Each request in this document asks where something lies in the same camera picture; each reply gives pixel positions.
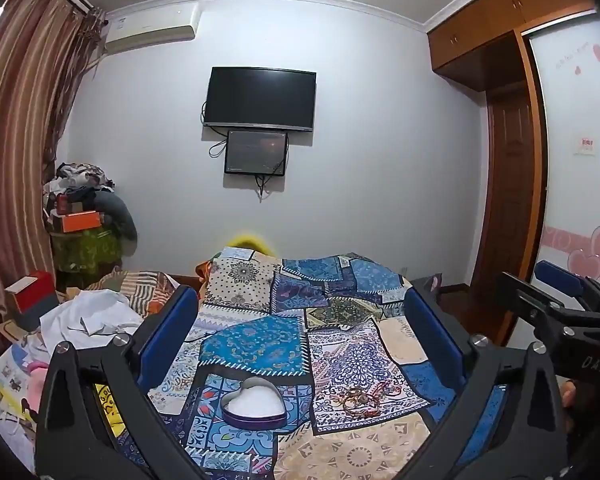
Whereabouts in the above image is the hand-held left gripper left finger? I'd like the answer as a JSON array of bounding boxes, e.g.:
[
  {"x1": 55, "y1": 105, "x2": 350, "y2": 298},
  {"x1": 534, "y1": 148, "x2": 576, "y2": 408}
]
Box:
[{"x1": 35, "y1": 285, "x2": 206, "y2": 480}]

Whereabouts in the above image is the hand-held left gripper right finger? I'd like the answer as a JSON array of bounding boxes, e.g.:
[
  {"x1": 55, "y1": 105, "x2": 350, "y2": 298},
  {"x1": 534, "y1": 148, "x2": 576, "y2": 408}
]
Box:
[{"x1": 400, "y1": 287, "x2": 569, "y2": 480}]

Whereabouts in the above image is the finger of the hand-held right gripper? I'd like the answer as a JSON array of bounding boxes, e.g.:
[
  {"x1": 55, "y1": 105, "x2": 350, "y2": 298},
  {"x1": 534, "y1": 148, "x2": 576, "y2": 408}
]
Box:
[
  {"x1": 534, "y1": 259, "x2": 600, "y2": 314},
  {"x1": 495, "y1": 271, "x2": 600, "y2": 334}
]

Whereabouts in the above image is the heart-shaped tin box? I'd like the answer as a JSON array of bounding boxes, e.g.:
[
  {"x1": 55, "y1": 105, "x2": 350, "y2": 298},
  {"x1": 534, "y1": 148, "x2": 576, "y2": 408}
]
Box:
[{"x1": 221, "y1": 377, "x2": 287, "y2": 431}]

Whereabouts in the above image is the person's right hand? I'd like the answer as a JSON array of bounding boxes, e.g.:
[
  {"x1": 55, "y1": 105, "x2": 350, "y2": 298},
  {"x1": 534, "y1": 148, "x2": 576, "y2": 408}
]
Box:
[{"x1": 560, "y1": 379, "x2": 588, "y2": 433}]

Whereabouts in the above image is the striped orange pillow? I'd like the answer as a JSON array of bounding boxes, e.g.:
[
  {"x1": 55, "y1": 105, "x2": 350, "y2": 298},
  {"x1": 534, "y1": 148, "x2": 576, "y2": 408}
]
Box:
[{"x1": 84, "y1": 267, "x2": 182, "y2": 317}]

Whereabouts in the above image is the white crumpled cloth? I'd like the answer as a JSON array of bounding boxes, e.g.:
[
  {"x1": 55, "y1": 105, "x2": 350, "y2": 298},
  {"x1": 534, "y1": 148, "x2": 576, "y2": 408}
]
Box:
[{"x1": 39, "y1": 290, "x2": 147, "y2": 352}]

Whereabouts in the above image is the white heart-print sliding door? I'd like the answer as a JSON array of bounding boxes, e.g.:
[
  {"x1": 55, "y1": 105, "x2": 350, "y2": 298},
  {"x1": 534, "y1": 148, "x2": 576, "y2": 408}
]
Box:
[{"x1": 522, "y1": 10, "x2": 600, "y2": 311}]

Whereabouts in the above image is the brown wooden door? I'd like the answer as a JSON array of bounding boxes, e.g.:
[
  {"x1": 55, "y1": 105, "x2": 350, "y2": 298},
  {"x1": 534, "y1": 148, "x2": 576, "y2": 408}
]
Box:
[{"x1": 484, "y1": 87, "x2": 539, "y2": 307}]

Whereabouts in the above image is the yellow cloth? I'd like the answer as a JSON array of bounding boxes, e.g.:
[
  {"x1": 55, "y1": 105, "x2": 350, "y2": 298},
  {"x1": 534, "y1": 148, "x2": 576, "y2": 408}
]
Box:
[{"x1": 93, "y1": 383, "x2": 127, "y2": 437}]

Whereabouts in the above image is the patchwork printed blanket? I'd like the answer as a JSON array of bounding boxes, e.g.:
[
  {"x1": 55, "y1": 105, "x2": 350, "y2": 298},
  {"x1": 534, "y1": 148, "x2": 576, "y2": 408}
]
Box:
[{"x1": 145, "y1": 247, "x2": 523, "y2": 480}]

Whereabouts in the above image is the green cloth covered cabinet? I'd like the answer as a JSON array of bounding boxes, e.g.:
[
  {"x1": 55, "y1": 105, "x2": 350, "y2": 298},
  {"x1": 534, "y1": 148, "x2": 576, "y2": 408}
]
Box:
[{"x1": 50, "y1": 225, "x2": 125, "y2": 277}]

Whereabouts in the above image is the yellow fluffy object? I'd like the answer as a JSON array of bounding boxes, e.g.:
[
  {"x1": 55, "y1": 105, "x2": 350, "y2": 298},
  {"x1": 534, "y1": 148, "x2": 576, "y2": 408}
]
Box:
[{"x1": 227, "y1": 231, "x2": 277, "y2": 257}]

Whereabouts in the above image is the red box with beige lid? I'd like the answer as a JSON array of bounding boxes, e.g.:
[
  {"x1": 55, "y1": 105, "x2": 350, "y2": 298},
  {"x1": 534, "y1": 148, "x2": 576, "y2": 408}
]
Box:
[{"x1": 4, "y1": 270, "x2": 59, "y2": 329}]

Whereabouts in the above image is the orange box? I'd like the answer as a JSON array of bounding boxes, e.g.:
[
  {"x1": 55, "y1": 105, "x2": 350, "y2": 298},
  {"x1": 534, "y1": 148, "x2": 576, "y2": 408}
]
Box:
[{"x1": 61, "y1": 211, "x2": 105, "y2": 233}]

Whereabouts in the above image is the pink plush cloth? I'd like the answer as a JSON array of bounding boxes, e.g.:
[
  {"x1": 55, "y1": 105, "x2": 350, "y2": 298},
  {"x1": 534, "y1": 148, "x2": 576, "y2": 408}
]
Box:
[{"x1": 9, "y1": 360, "x2": 49, "y2": 422}]

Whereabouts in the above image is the printed paper bag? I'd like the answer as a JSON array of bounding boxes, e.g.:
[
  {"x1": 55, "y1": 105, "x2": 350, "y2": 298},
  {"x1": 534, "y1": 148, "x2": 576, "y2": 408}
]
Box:
[{"x1": 0, "y1": 344, "x2": 42, "y2": 411}]

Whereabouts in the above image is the pile of folded clothes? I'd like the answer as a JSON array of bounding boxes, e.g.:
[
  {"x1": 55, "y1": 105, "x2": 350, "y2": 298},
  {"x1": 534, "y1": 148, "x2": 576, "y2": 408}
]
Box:
[{"x1": 42, "y1": 162, "x2": 117, "y2": 216}]

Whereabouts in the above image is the striped brown curtain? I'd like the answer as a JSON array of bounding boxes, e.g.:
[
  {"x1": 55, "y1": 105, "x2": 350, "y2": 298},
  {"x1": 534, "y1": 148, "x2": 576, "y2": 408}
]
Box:
[{"x1": 0, "y1": 0, "x2": 107, "y2": 361}]

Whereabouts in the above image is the wooden wardrobe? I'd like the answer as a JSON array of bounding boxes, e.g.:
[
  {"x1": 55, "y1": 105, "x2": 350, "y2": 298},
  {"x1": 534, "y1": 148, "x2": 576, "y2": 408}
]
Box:
[{"x1": 426, "y1": 0, "x2": 598, "y2": 348}]

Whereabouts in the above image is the white air conditioner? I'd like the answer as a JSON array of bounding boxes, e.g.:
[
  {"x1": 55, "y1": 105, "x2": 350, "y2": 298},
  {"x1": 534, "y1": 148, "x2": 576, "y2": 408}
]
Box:
[{"x1": 102, "y1": 2, "x2": 201, "y2": 56}]

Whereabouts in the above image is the black monitor cable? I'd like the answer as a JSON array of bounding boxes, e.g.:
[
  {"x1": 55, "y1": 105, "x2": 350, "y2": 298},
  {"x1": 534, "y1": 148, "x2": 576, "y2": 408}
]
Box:
[{"x1": 254, "y1": 174, "x2": 282, "y2": 202}]

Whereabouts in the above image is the black television cable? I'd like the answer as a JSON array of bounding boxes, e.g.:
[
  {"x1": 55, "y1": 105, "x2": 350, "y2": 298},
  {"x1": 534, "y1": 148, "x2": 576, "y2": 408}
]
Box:
[{"x1": 200, "y1": 101, "x2": 229, "y2": 159}]

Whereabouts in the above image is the small black wall monitor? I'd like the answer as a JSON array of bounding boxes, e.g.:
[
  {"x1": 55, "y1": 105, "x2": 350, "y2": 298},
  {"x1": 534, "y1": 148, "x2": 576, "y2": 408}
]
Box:
[{"x1": 224, "y1": 129, "x2": 288, "y2": 177}]

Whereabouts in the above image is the black wall television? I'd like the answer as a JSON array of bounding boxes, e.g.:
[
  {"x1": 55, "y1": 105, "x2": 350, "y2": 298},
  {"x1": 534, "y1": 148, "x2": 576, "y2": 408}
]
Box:
[{"x1": 202, "y1": 66, "x2": 317, "y2": 133}]

